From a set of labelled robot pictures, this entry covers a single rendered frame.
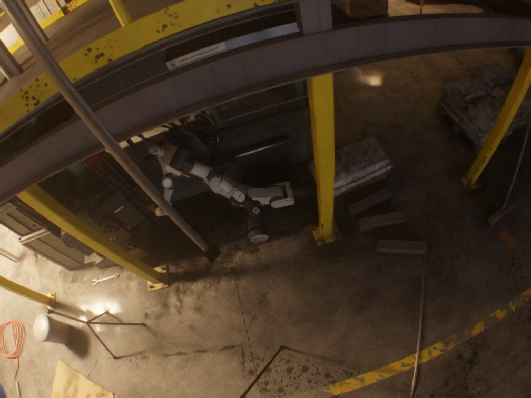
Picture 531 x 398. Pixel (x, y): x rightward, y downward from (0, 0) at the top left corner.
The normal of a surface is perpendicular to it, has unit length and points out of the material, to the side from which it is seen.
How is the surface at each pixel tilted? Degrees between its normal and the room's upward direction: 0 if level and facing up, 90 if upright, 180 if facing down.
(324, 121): 90
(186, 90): 90
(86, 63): 90
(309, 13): 90
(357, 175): 67
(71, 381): 0
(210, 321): 0
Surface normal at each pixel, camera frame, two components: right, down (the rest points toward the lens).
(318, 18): 0.22, 0.81
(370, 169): 0.29, 0.49
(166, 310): -0.19, -0.51
